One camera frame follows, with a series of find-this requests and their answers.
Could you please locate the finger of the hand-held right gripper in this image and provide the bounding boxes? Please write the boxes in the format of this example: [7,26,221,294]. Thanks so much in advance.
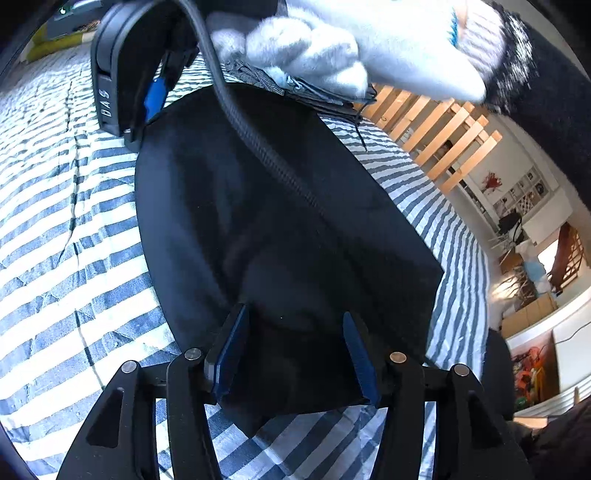
[122,46,195,148]

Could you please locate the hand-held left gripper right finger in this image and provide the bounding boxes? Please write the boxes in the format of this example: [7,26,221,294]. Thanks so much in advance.
[342,311,522,480]

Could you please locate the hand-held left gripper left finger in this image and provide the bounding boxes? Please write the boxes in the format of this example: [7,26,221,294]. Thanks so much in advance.
[55,302,252,480]

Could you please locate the black pants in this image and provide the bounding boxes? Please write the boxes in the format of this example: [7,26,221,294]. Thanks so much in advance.
[135,83,445,437]

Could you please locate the person's right forearm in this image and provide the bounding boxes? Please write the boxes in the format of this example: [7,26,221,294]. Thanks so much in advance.
[462,0,591,208]

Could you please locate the person's right hand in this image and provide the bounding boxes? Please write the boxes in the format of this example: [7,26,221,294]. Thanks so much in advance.
[205,0,490,103]

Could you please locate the green red rolled pillows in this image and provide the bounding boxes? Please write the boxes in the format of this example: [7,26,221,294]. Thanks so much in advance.
[25,21,95,63]

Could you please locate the striped bed sheet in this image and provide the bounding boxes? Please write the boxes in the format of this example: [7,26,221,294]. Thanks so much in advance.
[0,46,490,480]

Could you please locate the orange abstract painting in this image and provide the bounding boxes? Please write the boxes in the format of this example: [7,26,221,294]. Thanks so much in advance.
[508,330,561,409]

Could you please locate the black office chair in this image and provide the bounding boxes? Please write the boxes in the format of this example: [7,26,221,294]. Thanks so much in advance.
[496,209,525,245]

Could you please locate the person's leg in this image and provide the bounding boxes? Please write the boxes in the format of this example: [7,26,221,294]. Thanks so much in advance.
[508,401,591,480]

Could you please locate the black braided cable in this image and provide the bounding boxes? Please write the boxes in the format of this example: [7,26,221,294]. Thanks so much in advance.
[178,0,324,210]

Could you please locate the red abstract wall picture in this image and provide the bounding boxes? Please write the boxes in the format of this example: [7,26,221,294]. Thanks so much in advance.
[480,170,505,193]

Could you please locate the wooden slatted bed rail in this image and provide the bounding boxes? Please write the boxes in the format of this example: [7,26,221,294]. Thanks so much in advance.
[369,85,504,195]

